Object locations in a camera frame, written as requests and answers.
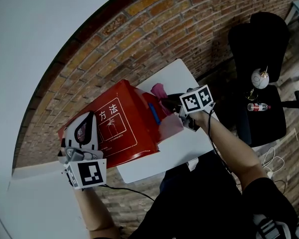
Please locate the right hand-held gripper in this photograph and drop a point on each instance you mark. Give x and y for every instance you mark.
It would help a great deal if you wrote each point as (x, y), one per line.
(195, 99)

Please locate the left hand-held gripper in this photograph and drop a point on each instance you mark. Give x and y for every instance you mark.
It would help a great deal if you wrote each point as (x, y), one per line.
(89, 172)

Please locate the pink cloth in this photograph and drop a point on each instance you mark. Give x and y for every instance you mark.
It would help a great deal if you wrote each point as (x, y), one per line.
(159, 89)

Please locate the red fire extinguisher box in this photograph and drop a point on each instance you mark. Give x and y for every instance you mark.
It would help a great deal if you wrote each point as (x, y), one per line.
(137, 118)

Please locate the person's right forearm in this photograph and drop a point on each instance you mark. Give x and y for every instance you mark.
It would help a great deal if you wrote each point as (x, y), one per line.
(236, 153)

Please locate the person's left forearm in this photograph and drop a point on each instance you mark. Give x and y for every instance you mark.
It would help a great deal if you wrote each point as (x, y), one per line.
(94, 213)

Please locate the person's right hand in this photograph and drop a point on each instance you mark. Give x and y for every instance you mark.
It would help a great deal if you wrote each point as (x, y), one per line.
(204, 117)

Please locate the gold ornament stand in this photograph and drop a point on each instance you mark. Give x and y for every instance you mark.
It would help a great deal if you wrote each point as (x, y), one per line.
(251, 94)

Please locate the plastic bottle with red label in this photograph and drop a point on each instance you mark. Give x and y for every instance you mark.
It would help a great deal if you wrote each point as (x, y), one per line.
(257, 107)

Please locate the white round ornament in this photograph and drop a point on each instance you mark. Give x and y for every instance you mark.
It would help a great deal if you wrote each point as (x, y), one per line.
(259, 78)

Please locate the person's dark shirt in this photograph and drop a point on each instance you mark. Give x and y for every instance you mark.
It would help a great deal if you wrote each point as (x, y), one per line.
(201, 203)

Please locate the black office chair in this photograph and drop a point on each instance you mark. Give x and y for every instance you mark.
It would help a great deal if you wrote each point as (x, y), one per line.
(259, 38)

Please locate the person's grey white shoe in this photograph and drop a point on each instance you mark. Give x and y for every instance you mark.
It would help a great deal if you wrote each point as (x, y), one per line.
(274, 228)

